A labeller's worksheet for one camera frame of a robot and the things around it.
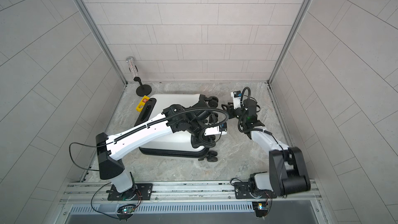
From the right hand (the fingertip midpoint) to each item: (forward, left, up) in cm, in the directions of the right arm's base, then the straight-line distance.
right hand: (225, 103), depth 86 cm
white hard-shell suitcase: (-24, +25, +4) cm, 34 cm away
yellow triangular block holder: (+13, +54, -12) cm, 57 cm away
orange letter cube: (+16, +52, -12) cm, 56 cm away
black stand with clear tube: (+26, +55, -12) cm, 62 cm away
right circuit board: (-46, -11, -17) cm, 51 cm away
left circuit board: (-44, +47, -11) cm, 65 cm away
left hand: (-22, +8, +4) cm, 24 cm away
